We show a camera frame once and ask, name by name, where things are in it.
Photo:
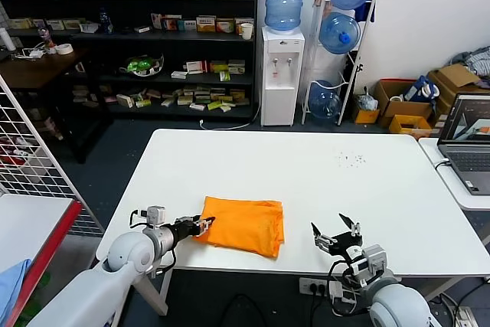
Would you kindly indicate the flat white medicine box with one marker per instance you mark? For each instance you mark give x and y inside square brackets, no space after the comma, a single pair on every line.
[180,75]

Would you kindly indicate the white green medicine box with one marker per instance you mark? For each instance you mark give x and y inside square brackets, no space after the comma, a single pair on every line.
[238,21]

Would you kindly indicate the orange t-shirt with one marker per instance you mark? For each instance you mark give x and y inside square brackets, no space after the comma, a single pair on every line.
[245,227]

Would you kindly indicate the white table with red edge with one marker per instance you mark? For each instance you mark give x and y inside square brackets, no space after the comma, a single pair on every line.
[30,223]

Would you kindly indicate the green grey medicine box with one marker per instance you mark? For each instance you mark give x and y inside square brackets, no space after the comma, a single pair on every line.
[237,67]

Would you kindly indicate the black tripod stand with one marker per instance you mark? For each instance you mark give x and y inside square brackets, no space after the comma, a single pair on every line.
[348,70]

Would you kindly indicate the white water dispenser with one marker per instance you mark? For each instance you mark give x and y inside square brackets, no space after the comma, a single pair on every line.
[279,105]

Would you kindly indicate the pink hanging cloth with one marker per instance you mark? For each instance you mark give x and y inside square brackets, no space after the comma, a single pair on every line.
[327,7]

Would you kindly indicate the small yellow cardboard box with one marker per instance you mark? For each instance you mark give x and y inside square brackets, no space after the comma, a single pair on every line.
[365,117]

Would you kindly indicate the small white side table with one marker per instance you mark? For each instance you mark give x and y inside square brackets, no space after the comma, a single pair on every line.
[430,148]

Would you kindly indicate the black shelf unit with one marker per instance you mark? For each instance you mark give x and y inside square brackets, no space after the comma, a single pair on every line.
[172,45]

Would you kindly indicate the long white power strip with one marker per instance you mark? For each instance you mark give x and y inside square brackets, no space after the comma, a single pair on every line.
[306,286]

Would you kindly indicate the white tape roll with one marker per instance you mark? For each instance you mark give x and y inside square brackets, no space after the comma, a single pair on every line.
[64,53]

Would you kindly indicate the cream medicine box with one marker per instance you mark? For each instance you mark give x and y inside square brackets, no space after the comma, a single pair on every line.
[125,101]

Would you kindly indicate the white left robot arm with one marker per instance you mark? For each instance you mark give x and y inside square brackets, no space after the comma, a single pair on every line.
[130,250]

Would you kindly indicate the scattered dark crumbs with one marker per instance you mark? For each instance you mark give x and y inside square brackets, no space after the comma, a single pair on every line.
[359,157]

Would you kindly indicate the white paper cup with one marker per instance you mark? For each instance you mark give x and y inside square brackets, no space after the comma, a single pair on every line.
[247,32]

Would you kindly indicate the grey plastic bag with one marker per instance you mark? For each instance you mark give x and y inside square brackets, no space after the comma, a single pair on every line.
[367,102]

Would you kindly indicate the grey open laptop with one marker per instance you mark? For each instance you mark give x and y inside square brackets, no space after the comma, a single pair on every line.
[467,158]

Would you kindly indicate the light blue cloth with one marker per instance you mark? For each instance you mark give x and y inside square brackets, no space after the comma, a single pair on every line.
[13,288]

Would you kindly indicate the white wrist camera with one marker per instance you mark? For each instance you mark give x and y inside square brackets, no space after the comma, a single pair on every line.
[375,258]
[157,216]

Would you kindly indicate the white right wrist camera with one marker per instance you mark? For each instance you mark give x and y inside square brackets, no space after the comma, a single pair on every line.
[375,258]

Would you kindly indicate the large white table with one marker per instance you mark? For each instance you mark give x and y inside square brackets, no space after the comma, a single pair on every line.
[268,170]

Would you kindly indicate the white metal jug rack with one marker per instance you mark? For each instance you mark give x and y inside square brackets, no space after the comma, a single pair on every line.
[310,59]

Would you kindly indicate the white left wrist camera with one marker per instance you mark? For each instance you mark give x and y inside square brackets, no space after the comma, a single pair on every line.
[157,216]

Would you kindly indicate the bowl of green fruit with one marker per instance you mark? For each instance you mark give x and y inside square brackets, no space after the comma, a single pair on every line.
[141,64]

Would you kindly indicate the clear bottle pink decor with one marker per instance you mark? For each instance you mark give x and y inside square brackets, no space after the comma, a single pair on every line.
[46,41]

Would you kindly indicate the pink white medicine box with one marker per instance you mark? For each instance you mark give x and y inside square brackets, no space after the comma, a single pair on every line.
[156,21]

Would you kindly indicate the multicolour medicine box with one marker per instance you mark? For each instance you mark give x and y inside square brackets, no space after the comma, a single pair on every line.
[172,23]

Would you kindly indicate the blue drink bottle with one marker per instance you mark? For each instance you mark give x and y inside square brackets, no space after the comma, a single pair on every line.
[106,22]

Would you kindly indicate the pile of grey clothes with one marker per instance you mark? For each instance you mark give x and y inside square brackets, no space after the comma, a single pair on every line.
[478,63]

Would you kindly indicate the small white power strip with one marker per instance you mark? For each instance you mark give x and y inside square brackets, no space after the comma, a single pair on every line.
[465,313]

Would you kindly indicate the upright lime medicine box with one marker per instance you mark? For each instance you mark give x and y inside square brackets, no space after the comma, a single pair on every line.
[225,76]

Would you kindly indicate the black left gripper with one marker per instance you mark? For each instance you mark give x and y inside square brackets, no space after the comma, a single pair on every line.
[187,228]

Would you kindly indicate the blue white shopping bag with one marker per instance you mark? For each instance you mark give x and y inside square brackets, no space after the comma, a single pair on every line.
[417,89]

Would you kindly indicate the open yellow cardboard box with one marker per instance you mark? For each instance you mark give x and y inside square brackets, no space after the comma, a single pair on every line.
[398,128]

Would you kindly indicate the green yellow medicine box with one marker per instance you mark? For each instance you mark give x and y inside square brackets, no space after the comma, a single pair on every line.
[219,66]

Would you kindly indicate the open brown cardboard box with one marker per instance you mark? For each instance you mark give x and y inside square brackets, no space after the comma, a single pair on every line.
[455,78]

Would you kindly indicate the flat lime medicine box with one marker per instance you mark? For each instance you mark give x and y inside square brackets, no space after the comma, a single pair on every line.
[215,106]

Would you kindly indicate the pale teal medicine box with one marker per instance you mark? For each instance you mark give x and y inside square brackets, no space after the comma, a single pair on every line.
[190,25]

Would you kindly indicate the white plug-in charger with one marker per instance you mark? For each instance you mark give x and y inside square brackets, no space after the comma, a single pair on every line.
[335,290]

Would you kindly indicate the white cylindrical bottle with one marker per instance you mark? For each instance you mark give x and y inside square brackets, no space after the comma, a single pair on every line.
[7,40]

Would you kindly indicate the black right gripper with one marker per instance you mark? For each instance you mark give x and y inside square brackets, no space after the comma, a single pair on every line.
[344,244]

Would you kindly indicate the upright blue water jug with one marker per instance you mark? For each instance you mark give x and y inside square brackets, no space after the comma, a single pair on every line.
[285,1]

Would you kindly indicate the brown wooden desk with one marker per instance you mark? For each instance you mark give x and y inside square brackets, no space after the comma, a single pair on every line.
[38,70]

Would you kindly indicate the red white medicine box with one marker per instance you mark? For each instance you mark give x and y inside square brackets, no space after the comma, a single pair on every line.
[197,67]

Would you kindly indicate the dark blue hanging cloth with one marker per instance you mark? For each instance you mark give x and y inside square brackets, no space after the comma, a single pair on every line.
[365,13]

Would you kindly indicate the orange red medicine box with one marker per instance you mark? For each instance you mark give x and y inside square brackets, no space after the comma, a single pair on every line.
[225,26]

